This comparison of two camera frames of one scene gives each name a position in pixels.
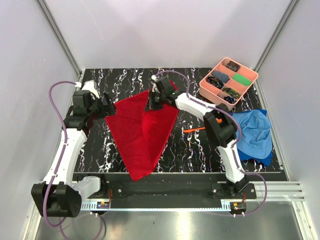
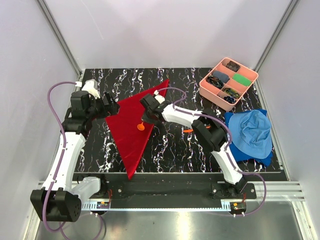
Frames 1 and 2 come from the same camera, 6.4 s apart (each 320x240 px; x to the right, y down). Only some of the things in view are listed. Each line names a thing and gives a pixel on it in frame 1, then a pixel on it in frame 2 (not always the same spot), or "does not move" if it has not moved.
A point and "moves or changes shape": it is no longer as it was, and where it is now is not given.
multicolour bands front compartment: (231, 92) does not move
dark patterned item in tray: (233, 66) does not move
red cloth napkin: (141, 134) moves or changes shape
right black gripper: (151, 105) → (146, 119)
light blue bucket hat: (255, 138) does not move
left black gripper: (107, 110) does not move
